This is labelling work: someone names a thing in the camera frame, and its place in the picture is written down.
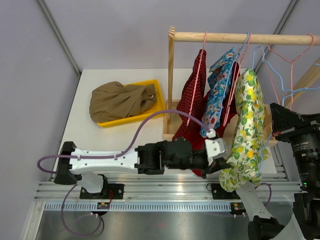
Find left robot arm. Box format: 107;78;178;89
54;137;231;185

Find blue hanger of floral skirt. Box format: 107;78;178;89
219;32;252;118

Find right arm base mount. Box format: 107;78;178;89
206;182;247;218

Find pink hanger of dotted skirt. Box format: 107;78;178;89
185;31;207;117

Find tan khaki skirt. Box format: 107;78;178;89
89;81;157;123

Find lemon print skirt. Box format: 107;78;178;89
219;68;269;193

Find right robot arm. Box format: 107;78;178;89
226;103;320;240

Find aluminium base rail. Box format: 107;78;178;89
33;174;305;213

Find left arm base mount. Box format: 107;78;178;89
79;174;125;216

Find purple cable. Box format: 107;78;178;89
36;109;212;237
254;182;273;213

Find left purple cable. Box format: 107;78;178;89
36;109;212;237

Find blue hanger of lemon skirt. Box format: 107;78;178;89
251;45;320;180

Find wooden clothes rack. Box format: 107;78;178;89
163;26;320;140

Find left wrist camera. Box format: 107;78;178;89
204;128;227;161

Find blue floral skirt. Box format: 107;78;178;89
202;48;236;130

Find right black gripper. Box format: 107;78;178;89
272;101;320;189

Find red polka dot skirt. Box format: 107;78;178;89
172;49;207;141

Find pink hanger of tan skirt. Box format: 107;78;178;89
257;33;316;111

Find pink hanger of red skirt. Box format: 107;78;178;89
223;32;252;127

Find plain red skirt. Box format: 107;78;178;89
190;61;241;179

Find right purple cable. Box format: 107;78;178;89
254;182;273;213

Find yellow plastic tray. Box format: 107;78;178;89
97;79;166;128

